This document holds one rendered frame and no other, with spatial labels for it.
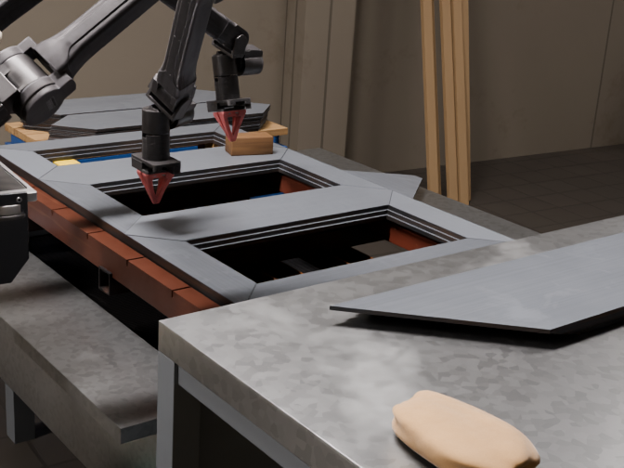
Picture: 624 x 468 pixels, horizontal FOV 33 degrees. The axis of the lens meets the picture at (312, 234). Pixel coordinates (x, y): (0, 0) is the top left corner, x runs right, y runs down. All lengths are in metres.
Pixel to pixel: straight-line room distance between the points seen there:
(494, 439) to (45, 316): 1.37
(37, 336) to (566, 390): 1.22
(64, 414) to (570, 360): 1.45
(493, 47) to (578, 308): 4.93
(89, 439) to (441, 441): 1.45
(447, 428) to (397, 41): 4.85
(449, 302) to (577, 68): 5.50
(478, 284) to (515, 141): 5.16
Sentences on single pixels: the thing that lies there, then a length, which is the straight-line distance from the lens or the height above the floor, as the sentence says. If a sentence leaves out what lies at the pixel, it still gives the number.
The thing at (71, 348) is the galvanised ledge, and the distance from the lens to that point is 2.08.
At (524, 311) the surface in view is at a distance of 1.35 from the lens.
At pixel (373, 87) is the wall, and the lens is 5.75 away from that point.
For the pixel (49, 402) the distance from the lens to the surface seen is 2.53.
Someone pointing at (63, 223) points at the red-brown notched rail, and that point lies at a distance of 2.37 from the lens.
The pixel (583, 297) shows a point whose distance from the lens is 1.42.
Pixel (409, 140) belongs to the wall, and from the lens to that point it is 5.99.
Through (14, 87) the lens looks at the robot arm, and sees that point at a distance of 1.64.
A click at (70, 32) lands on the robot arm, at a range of 1.68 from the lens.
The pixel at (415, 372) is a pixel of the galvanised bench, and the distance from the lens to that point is 1.20.
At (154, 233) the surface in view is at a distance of 2.20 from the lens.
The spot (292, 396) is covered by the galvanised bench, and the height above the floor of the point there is 1.05.
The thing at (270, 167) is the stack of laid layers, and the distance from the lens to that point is 2.80.
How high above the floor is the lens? 1.58
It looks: 19 degrees down
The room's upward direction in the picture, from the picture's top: 4 degrees clockwise
